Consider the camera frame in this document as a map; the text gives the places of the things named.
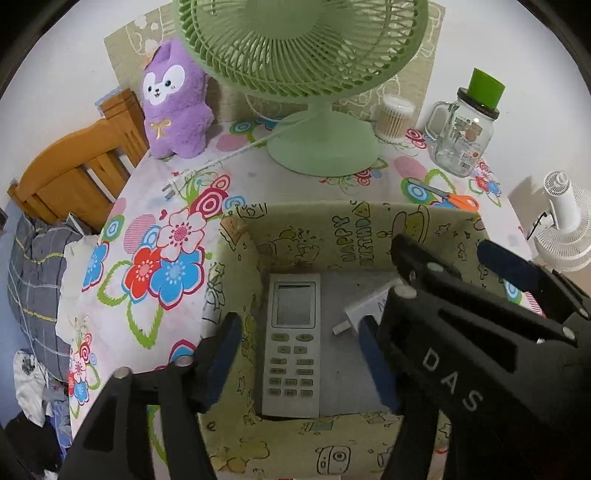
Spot wooden bed headboard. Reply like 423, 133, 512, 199
7, 88, 151, 232

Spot green desk fan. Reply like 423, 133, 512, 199
173, 0, 430, 178

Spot orange handled scissors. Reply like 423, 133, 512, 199
409, 178, 481, 212

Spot grey plaid bedding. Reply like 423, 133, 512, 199
7, 215, 93, 384

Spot blue paper sheet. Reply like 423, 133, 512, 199
95, 88, 122, 112

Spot white pillow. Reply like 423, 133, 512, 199
55, 235, 100, 340

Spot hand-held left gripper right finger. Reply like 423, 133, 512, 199
360, 316, 439, 480

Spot purple plush toy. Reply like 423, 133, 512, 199
141, 39, 214, 160

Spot white remote control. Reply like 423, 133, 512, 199
262, 273, 322, 418

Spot cartoon printed storage box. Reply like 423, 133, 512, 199
198, 200, 492, 480

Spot cotton swab jar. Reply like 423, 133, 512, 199
373, 95, 416, 142

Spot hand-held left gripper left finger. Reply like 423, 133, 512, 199
60, 313, 242, 480

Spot white plug charger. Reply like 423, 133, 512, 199
332, 277, 403, 336

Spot green plastic cup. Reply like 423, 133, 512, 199
468, 68, 506, 110

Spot floral tablecloth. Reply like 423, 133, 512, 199
69, 115, 539, 480

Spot glass jar mug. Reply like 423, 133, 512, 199
425, 88, 502, 178

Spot white standing fan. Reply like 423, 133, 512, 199
526, 171, 591, 273

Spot white fan power cable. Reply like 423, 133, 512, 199
161, 111, 311, 202

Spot pile of clothes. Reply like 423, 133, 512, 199
0, 348, 72, 480

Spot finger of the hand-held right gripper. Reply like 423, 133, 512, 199
477, 240, 591, 365
378, 234, 583, 480

